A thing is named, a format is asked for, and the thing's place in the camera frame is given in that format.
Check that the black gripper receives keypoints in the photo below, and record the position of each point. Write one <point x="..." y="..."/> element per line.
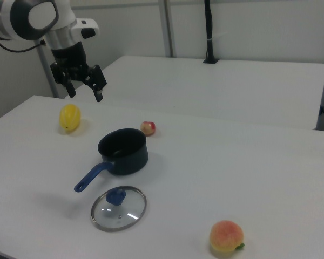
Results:
<point x="70" y="56"/>

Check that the orange toy peach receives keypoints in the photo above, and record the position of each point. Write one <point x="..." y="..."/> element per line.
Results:
<point x="225" y="236"/>

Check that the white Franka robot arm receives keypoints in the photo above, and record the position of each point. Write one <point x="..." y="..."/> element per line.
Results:
<point x="56" y="16"/>

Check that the glass lid with blue knob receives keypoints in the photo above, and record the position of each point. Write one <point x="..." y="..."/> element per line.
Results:
<point x="115" y="196"/>

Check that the yellow striped toy melon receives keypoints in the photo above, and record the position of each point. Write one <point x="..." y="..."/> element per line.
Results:
<point x="69" y="118"/>

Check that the red toy wax apple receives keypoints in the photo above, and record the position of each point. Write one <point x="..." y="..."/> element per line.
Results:
<point x="148" y="128"/>

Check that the thin aluminium frame post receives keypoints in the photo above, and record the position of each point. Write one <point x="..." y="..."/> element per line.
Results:
<point x="44" y="64"/>

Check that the black camera pole with clamp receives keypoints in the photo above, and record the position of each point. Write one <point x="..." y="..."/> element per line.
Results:
<point x="210" y="32"/>

